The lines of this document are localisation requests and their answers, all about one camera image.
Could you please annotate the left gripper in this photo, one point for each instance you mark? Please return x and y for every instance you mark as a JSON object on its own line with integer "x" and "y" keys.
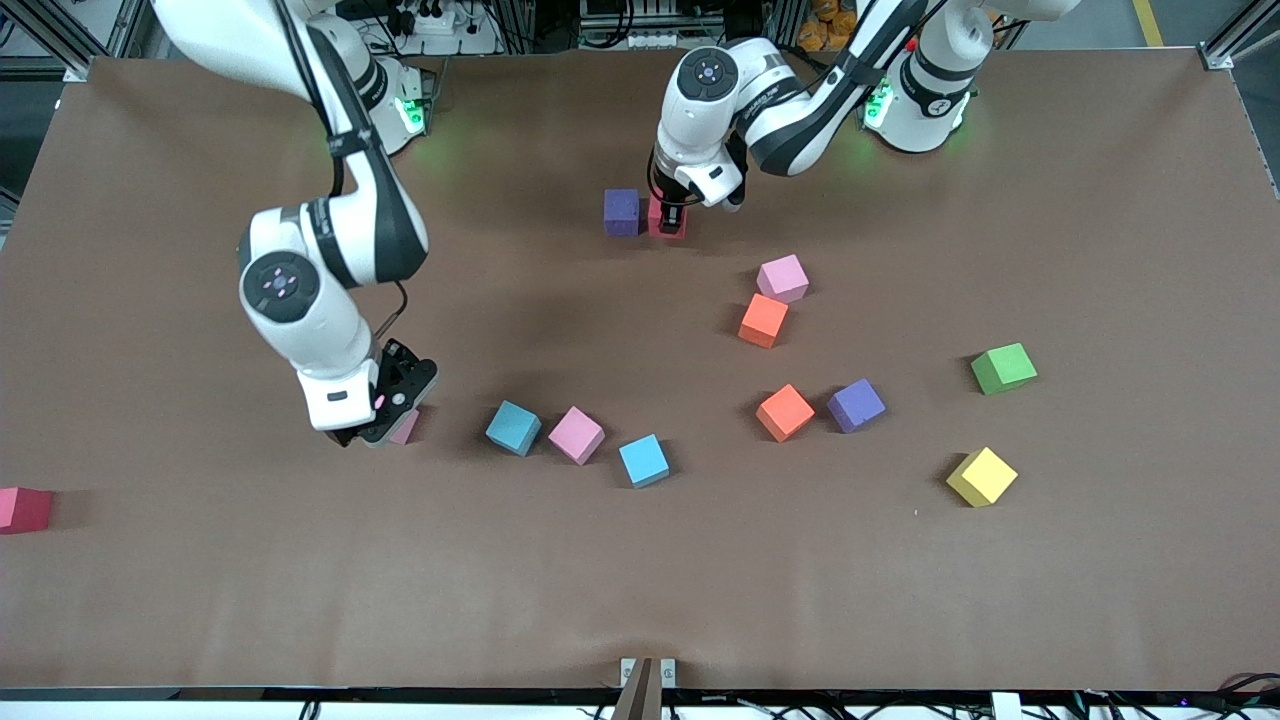
{"x": 672, "y": 192}

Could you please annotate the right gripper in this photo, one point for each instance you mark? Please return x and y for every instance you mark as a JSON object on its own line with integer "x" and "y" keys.
{"x": 398, "y": 366}

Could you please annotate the crimson foam cube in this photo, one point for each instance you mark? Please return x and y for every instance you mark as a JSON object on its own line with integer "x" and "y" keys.
{"x": 654, "y": 222}
{"x": 25, "y": 510}

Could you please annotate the dark purple foam cube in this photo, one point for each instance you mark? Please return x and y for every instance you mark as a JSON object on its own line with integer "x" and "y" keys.
{"x": 621, "y": 212}

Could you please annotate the pale pink foam cube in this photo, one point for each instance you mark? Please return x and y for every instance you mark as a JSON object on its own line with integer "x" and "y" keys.
{"x": 782, "y": 278}

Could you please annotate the light blue foam cube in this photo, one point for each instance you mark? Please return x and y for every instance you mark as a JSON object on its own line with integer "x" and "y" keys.
{"x": 513, "y": 428}
{"x": 644, "y": 461}

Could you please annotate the orange foam cube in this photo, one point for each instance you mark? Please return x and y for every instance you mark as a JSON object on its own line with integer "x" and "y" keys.
{"x": 763, "y": 320}
{"x": 785, "y": 412}

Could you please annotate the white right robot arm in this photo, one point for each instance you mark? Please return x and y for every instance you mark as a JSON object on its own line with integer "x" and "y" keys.
{"x": 330, "y": 345}

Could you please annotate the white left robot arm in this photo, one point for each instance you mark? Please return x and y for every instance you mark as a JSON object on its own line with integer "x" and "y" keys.
{"x": 690, "y": 125}

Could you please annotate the white power strip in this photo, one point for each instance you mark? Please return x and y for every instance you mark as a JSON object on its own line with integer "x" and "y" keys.
{"x": 465, "y": 40}
{"x": 660, "y": 40}

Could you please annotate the brown table cover sheet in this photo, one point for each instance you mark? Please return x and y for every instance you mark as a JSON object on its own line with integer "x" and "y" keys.
{"x": 300, "y": 580}

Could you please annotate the orange fruit net bag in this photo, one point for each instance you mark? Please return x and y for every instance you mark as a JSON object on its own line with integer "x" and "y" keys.
{"x": 825, "y": 30}

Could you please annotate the violet blue foam cube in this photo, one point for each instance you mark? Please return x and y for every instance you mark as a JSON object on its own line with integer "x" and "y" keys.
{"x": 857, "y": 407}

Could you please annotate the green foam cube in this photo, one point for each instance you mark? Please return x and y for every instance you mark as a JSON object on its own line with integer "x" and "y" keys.
{"x": 1003, "y": 370}

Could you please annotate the yellow foam cube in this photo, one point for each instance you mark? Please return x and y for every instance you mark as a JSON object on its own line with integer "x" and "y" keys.
{"x": 982, "y": 477}

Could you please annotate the small metal bracket plate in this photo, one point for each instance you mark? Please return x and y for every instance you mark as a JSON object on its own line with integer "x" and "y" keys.
{"x": 627, "y": 670}

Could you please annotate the aluminium frame profile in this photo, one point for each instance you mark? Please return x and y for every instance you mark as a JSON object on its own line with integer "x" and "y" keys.
{"x": 1225, "y": 50}
{"x": 45, "y": 35}

